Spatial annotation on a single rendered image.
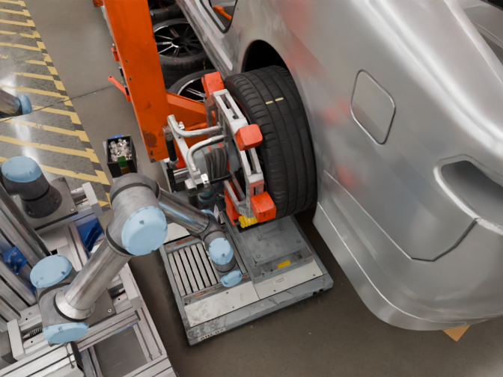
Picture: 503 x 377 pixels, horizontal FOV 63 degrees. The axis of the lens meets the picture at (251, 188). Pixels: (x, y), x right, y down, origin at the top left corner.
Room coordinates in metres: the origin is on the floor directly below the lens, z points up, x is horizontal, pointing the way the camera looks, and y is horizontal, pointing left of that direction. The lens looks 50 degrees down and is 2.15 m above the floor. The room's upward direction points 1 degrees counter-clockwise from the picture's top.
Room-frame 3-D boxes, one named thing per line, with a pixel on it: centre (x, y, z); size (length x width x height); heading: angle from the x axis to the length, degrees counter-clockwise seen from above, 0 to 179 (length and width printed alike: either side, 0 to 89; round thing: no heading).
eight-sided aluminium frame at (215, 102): (1.29, 0.08, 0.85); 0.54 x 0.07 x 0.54; 22
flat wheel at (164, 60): (2.87, 0.51, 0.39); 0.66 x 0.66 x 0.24
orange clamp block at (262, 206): (1.00, -0.04, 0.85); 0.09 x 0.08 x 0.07; 22
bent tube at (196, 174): (1.15, 0.16, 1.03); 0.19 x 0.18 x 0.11; 112
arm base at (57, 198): (1.06, 0.86, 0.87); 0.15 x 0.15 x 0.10
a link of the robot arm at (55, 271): (0.62, 0.61, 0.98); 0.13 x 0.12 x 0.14; 25
